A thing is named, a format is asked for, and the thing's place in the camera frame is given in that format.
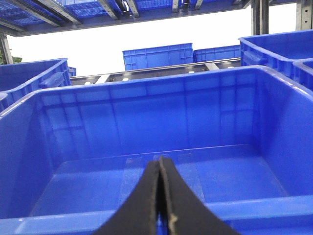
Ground blue crate back centre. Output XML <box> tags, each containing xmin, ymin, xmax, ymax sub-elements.
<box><xmin>123</xmin><ymin>43</ymin><xmax>194</xmax><ymax>71</ymax></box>

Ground blue crate back right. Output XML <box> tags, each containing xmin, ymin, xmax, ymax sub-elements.
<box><xmin>194</xmin><ymin>45</ymin><xmax>241</xmax><ymax>63</ymax></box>

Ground overhead metal rack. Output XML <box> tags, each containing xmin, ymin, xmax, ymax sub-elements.
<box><xmin>0</xmin><ymin>0</ymin><xmax>313</xmax><ymax>37</ymax></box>

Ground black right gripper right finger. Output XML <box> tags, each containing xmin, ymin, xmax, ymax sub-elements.
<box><xmin>159</xmin><ymin>157</ymin><xmax>239</xmax><ymax>235</ymax></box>

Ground blue crate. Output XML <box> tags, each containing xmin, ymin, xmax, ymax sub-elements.
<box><xmin>194</xmin><ymin>45</ymin><xmax>241</xmax><ymax>63</ymax></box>
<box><xmin>123</xmin><ymin>43</ymin><xmax>194</xmax><ymax>71</ymax></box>

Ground blue bin far left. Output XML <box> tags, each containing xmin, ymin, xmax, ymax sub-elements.
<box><xmin>0</xmin><ymin>58</ymin><xmax>71</xmax><ymax>111</ymax></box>

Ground blue bin far right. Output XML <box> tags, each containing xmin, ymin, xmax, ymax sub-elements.
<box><xmin>239</xmin><ymin>30</ymin><xmax>313</xmax><ymax>90</ymax></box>

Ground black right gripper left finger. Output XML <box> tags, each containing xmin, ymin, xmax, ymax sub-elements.
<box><xmin>94</xmin><ymin>161</ymin><xmax>160</xmax><ymax>235</ymax></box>

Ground blue plastic target bin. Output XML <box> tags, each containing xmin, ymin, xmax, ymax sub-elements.
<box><xmin>0</xmin><ymin>66</ymin><xmax>313</xmax><ymax>235</ymax></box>

